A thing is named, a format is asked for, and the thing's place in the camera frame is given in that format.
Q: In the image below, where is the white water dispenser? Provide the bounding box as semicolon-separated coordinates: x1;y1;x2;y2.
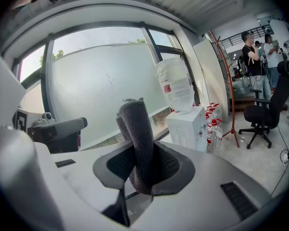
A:
165;105;208;153

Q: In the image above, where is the cluster of red-capped water bottles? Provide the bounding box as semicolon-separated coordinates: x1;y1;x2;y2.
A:
205;102;224;154

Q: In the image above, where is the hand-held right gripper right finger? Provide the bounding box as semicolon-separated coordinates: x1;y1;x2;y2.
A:
131;141;273;231

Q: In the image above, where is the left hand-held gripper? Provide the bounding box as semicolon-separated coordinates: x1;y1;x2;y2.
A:
12;107;89;154

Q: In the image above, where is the black floor cable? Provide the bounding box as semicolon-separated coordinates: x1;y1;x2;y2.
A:
271;126;289;197

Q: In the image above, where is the grey cloth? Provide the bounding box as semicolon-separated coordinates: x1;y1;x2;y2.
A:
115;97;158;196

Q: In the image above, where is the black metal railing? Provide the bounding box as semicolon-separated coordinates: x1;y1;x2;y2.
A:
221;24;273;48

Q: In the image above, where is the white leaning board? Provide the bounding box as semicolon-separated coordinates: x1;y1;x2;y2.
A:
192;38;230;122

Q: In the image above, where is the orange coat rack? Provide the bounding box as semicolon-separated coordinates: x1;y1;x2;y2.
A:
208;30;241;149

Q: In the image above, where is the black office chair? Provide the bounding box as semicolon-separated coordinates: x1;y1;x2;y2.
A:
238;61;289;150

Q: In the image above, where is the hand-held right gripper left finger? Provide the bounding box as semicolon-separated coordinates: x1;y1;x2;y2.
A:
50;141;135;213

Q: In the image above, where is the plastic-wrapped clear water jug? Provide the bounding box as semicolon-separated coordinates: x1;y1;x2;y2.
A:
155;57;196;115

